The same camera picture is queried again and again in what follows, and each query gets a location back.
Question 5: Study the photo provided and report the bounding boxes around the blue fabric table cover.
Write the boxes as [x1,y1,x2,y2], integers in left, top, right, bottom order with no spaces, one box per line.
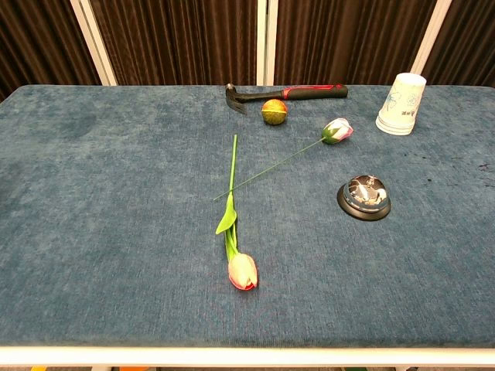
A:
[0,84,495,350]

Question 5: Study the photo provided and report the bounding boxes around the silver black desk bell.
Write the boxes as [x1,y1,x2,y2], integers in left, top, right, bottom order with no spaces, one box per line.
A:
[336,174,392,222]

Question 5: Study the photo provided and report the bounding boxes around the stacked white paper cups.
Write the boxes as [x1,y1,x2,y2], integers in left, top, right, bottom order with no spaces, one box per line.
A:
[374,72,428,136]

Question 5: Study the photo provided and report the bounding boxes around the white table frame edge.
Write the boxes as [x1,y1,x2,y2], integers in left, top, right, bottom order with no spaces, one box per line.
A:
[0,345,495,368]

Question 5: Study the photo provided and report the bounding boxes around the dark brown curtain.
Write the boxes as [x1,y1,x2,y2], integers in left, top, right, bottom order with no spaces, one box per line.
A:
[0,0,495,102]

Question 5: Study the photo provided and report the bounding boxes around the artificial tulip with green leaves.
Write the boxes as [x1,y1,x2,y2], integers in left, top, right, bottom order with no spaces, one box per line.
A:
[215,134,258,291]

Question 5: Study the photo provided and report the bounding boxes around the claw hammer red black handle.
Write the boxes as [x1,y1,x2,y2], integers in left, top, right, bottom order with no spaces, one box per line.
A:
[225,82,349,117]

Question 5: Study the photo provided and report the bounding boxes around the pink white tulip long stem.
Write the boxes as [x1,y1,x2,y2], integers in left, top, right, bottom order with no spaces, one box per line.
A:
[213,117,355,201]

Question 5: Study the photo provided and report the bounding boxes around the white partition post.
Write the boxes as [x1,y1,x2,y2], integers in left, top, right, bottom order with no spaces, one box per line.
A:
[70,0,118,87]
[256,0,279,87]
[410,0,452,77]

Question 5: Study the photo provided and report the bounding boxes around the orange green toy ball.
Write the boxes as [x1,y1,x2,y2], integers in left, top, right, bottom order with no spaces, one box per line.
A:
[261,98,289,126]

